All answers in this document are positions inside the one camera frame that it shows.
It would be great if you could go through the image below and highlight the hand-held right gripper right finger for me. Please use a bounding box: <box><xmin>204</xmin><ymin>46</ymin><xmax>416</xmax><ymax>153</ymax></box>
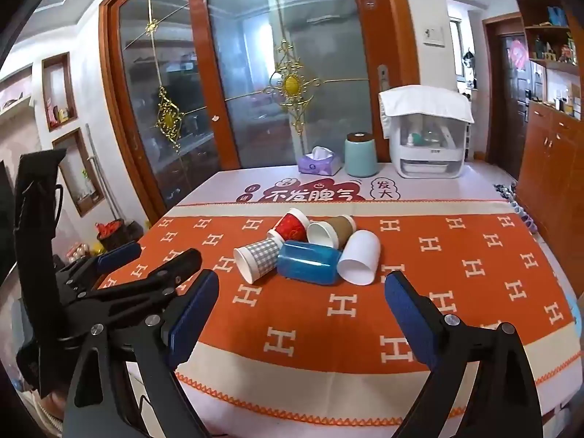
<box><xmin>384</xmin><ymin>269</ymin><xmax>545</xmax><ymax>438</ymax></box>

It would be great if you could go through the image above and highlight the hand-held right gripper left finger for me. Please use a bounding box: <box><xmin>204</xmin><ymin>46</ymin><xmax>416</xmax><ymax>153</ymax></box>
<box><xmin>61</xmin><ymin>269</ymin><xmax>220</xmax><ymax>438</ymax></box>

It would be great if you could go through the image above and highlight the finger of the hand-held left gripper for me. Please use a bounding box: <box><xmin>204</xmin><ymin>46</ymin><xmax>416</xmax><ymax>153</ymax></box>
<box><xmin>68</xmin><ymin>248</ymin><xmax>203</xmax><ymax>329</ymax></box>
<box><xmin>57</xmin><ymin>241</ymin><xmax>143</xmax><ymax>293</ymax></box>

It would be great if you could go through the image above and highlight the person's left forearm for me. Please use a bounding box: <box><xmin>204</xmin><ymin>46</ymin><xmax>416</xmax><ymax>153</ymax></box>
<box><xmin>18</xmin><ymin>388</ymin><xmax>70</xmax><ymax>438</ymax></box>

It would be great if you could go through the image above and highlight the white paper cup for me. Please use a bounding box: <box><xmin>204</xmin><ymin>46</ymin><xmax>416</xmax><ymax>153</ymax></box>
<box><xmin>337</xmin><ymin>229</ymin><xmax>382</xmax><ymax>285</ymax></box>

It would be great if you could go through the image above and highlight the grey checked paper cup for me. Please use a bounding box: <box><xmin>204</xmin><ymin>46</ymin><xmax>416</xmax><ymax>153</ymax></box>
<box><xmin>233</xmin><ymin>236</ymin><xmax>284</xmax><ymax>285</ymax></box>

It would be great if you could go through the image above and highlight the brown paper cup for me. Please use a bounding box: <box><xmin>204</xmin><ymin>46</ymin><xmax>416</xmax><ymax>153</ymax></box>
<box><xmin>307</xmin><ymin>214</ymin><xmax>357</xmax><ymax>251</ymax></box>

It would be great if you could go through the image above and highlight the blue cup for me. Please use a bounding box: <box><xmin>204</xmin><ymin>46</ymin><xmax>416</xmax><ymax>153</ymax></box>
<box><xmin>276</xmin><ymin>239</ymin><xmax>343</xmax><ymax>287</ymax></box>

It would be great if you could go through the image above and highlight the red paper cup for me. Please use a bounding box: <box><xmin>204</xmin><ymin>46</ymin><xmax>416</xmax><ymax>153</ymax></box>
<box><xmin>267</xmin><ymin>207</ymin><xmax>311</xmax><ymax>244</ymax></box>

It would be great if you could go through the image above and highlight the dark basket with red contents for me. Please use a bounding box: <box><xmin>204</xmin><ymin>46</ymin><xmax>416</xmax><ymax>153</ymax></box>
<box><xmin>95</xmin><ymin>219</ymin><xmax>143</xmax><ymax>253</ymax></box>

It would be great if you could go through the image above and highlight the orange patterned blanket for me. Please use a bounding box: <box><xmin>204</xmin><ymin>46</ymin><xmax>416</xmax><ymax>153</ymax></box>
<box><xmin>97</xmin><ymin>200</ymin><xmax>581</xmax><ymax>426</ymax></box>

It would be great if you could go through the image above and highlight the row of small blue objects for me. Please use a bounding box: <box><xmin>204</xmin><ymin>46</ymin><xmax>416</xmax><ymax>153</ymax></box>
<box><xmin>493</xmin><ymin>181</ymin><xmax>540</xmax><ymax>234</ymax></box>

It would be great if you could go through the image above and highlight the glass sliding door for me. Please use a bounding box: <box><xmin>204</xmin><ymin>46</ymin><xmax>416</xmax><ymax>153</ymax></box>
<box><xmin>187</xmin><ymin>0</ymin><xmax>421</xmax><ymax>170</ymax></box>
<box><xmin>99</xmin><ymin>0</ymin><xmax>242</xmax><ymax>222</ymax></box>

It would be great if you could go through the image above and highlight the white countertop appliance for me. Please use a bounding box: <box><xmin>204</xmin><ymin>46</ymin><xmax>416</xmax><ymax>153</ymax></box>
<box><xmin>388</xmin><ymin>112</ymin><xmax>469</xmax><ymax>180</ymax></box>

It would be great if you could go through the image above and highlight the teal canister with brown lid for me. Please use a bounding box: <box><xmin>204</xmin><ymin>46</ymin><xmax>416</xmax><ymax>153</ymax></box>
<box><xmin>344</xmin><ymin>132</ymin><xmax>380</xmax><ymax>178</ymax></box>

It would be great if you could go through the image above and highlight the purple tissue box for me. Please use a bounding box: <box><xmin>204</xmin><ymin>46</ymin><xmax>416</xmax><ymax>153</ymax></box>
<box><xmin>297</xmin><ymin>146</ymin><xmax>342</xmax><ymax>177</ymax></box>

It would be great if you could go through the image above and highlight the wooden cabinet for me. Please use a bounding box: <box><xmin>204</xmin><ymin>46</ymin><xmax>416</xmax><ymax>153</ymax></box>
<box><xmin>517</xmin><ymin>99</ymin><xmax>584</xmax><ymax>243</ymax></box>

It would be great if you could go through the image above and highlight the white towel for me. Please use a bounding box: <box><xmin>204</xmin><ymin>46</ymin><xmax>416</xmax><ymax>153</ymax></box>
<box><xmin>378</xmin><ymin>85</ymin><xmax>476</xmax><ymax>140</ymax></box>

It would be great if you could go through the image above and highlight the dark entrance door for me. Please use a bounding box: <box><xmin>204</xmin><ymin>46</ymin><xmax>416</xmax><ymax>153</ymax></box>
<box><xmin>498</xmin><ymin>32</ymin><xmax>548</xmax><ymax>180</ymax></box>

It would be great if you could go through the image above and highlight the pink door decoration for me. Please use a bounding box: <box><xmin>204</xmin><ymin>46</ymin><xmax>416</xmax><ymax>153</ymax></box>
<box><xmin>508</xmin><ymin>39</ymin><xmax>531</xmax><ymax>70</ymax></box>

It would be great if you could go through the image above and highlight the wall niche with small items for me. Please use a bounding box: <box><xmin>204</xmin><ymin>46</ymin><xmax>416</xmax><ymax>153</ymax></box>
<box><xmin>41</xmin><ymin>52</ymin><xmax>79</xmax><ymax>134</ymax></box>
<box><xmin>51</xmin><ymin>127</ymin><xmax>107</xmax><ymax>218</ymax></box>

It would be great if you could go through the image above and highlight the white wall switch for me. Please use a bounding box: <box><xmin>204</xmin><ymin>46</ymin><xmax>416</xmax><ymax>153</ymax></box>
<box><xmin>422</xmin><ymin>24</ymin><xmax>446</xmax><ymax>47</ymax></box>

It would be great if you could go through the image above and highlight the wooden wall shelf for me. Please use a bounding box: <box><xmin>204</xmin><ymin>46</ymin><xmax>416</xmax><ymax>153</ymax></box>
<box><xmin>515</xmin><ymin>0</ymin><xmax>584</xmax><ymax>74</ymax></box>

